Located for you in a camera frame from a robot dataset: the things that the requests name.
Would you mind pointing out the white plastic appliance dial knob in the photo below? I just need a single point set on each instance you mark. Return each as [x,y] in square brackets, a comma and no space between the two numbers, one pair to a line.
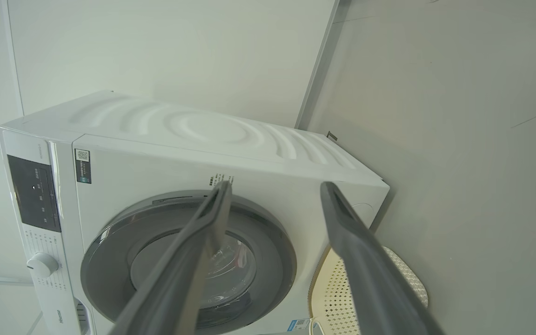
[42,265]

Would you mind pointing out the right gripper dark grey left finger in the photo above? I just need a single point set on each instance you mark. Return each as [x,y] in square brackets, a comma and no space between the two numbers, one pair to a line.
[179,279]

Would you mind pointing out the cream perforated laundry basket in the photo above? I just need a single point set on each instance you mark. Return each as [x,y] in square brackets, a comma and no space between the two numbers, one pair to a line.
[333,298]

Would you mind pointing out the round glass washer door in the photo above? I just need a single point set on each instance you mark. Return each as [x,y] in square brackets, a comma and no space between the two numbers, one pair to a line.
[272,260]

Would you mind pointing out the white front-load washing machine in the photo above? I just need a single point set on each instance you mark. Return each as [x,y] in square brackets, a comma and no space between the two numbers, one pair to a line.
[193,158]

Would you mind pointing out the blue energy label sticker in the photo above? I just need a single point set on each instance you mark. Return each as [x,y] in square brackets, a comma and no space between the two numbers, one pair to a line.
[298,324]

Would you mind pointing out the small metal wall bracket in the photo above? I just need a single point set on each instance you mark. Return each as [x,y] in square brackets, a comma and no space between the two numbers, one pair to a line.
[331,136]

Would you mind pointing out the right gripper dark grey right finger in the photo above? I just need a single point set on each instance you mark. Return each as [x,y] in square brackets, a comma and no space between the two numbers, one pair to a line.
[365,270]

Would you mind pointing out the dark QR code sticker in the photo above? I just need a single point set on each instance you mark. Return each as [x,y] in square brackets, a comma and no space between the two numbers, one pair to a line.
[83,166]

